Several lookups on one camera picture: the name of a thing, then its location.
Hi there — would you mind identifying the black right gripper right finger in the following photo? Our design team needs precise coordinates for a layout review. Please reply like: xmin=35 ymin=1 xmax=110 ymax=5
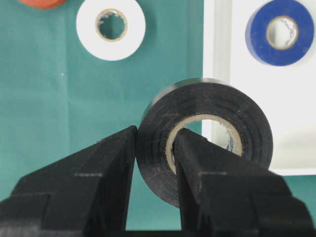
xmin=174 ymin=129 xmax=316 ymax=237

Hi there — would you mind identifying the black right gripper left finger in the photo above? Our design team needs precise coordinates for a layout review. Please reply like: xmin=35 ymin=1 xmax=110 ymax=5
xmin=0 ymin=125 xmax=137 ymax=237

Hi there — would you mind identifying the black tape roll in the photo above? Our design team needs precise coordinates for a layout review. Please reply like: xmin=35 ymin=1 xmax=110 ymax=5
xmin=136 ymin=78 xmax=273 ymax=207

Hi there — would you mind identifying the blue tape roll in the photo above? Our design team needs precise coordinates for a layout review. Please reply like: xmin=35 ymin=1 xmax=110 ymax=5
xmin=245 ymin=0 xmax=315 ymax=66

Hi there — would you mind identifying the white plastic case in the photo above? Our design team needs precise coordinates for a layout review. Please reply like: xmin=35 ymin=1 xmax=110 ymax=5
xmin=202 ymin=0 xmax=316 ymax=175

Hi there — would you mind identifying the white tape roll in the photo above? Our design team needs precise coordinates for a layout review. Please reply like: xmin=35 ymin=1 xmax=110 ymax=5
xmin=76 ymin=0 xmax=146 ymax=61

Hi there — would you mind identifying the orange tape roll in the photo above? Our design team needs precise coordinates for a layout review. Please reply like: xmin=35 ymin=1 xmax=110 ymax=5
xmin=20 ymin=0 xmax=66 ymax=10

